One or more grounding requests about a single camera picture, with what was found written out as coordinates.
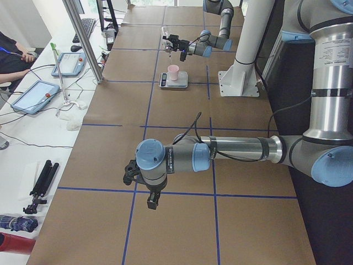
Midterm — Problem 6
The black keyboard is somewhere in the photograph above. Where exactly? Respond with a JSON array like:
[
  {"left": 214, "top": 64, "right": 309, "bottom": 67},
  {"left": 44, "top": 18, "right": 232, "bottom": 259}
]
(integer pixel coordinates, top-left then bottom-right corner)
[{"left": 72, "top": 18, "right": 96, "bottom": 44}]

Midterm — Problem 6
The pink plastic cup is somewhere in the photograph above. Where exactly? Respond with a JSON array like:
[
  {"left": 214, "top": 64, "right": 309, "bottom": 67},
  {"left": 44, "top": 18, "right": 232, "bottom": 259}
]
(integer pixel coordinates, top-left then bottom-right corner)
[{"left": 167, "top": 65, "right": 179, "bottom": 81}]

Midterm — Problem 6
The black folded tripod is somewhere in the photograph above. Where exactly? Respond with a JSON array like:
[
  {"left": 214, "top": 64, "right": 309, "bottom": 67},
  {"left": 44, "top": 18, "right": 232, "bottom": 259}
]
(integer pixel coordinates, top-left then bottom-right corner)
[{"left": 23, "top": 160, "right": 60, "bottom": 214}]

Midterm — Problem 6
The seated person in black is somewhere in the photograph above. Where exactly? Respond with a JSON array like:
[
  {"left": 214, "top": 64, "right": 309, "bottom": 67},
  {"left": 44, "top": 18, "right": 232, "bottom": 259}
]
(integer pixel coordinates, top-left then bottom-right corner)
[{"left": 1, "top": 33, "right": 36, "bottom": 93}]

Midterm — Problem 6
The clear glass sauce bottle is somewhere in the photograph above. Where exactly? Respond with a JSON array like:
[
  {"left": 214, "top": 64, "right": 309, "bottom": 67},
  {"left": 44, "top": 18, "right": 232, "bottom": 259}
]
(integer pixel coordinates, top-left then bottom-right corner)
[{"left": 161, "top": 26, "right": 173, "bottom": 54}]

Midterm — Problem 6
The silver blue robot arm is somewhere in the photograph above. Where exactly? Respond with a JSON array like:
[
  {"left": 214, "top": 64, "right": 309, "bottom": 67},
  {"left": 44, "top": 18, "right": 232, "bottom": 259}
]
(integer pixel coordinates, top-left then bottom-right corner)
[
  {"left": 161, "top": 0, "right": 234, "bottom": 62},
  {"left": 124, "top": 1, "right": 352, "bottom": 209}
]

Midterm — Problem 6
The blue folded umbrella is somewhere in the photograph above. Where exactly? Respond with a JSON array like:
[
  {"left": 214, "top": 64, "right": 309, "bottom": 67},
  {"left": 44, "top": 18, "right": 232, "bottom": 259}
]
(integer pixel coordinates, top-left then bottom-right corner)
[{"left": 1, "top": 215, "right": 38, "bottom": 232}]

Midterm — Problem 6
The silver digital kitchen scale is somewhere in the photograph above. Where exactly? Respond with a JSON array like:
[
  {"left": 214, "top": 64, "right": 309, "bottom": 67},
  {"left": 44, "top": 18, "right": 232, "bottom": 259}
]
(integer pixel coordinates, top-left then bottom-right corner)
[{"left": 158, "top": 71, "right": 188, "bottom": 89}]

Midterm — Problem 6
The far blue teach pendant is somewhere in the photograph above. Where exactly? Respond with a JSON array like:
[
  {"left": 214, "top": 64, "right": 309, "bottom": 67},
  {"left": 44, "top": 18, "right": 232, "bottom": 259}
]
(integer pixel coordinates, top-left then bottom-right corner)
[{"left": 56, "top": 52, "right": 86, "bottom": 77}]

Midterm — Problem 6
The blue teach pendant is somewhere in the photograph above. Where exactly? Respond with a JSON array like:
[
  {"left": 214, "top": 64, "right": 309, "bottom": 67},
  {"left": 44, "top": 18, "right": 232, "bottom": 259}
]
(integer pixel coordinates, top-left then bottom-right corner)
[
  {"left": 11, "top": 80, "right": 60, "bottom": 114},
  {"left": 56, "top": 52, "right": 86, "bottom": 77}
]

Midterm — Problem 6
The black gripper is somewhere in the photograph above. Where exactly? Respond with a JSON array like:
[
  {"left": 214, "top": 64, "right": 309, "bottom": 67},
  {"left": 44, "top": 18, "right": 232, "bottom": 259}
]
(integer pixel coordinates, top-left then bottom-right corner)
[
  {"left": 163, "top": 34, "right": 190, "bottom": 53},
  {"left": 143, "top": 176, "right": 168, "bottom": 209}
]

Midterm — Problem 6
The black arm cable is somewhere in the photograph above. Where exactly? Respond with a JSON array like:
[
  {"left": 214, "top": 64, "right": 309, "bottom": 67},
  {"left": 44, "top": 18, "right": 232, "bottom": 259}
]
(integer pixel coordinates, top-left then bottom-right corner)
[{"left": 173, "top": 95, "right": 317, "bottom": 162}]

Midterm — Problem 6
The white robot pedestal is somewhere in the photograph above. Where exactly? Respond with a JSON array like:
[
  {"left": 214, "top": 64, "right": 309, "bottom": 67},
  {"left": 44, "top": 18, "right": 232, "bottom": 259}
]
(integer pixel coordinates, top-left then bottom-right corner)
[{"left": 218, "top": 0, "right": 275, "bottom": 97}]

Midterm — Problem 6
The crumpled white tissue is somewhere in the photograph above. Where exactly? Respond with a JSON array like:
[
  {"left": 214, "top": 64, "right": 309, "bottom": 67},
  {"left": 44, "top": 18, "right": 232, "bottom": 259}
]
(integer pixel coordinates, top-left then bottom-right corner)
[{"left": 66, "top": 118, "right": 82, "bottom": 131}]

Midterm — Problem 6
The metal grabber stick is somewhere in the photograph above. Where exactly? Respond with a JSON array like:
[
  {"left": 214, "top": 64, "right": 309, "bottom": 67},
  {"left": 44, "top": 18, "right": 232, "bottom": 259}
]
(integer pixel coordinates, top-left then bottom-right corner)
[{"left": 50, "top": 43, "right": 69, "bottom": 106}]

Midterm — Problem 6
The red bottle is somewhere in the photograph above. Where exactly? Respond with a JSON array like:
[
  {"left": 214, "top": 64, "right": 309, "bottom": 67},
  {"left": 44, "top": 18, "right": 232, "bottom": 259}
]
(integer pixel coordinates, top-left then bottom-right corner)
[{"left": 1, "top": 233, "right": 36, "bottom": 255}]

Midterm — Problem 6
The aluminium frame post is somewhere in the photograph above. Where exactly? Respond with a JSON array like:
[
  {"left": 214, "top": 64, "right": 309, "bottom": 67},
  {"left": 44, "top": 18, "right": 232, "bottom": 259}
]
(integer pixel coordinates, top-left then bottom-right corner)
[{"left": 63, "top": 0, "right": 103, "bottom": 84}]

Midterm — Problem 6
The near blue teach pendant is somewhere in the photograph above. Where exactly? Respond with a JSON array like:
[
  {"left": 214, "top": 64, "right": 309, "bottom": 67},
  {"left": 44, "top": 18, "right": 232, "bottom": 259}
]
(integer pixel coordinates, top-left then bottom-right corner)
[{"left": 11, "top": 80, "right": 60, "bottom": 114}]

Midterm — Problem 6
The brown paper table cover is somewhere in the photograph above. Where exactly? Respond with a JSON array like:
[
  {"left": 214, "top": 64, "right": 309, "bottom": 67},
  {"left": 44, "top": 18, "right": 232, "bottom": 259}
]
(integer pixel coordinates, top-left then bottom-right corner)
[{"left": 28, "top": 7, "right": 315, "bottom": 264}]

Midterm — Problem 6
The black computer mouse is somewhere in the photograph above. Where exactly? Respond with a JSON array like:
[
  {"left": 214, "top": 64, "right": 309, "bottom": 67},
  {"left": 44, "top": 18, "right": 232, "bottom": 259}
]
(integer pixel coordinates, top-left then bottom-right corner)
[{"left": 70, "top": 45, "right": 82, "bottom": 52}]

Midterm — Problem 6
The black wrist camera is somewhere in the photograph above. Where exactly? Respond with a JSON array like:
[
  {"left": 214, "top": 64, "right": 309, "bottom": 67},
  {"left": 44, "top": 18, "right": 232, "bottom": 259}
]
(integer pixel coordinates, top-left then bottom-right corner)
[
  {"left": 123, "top": 160, "right": 145, "bottom": 186},
  {"left": 180, "top": 50, "right": 188, "bottom": 62}
]

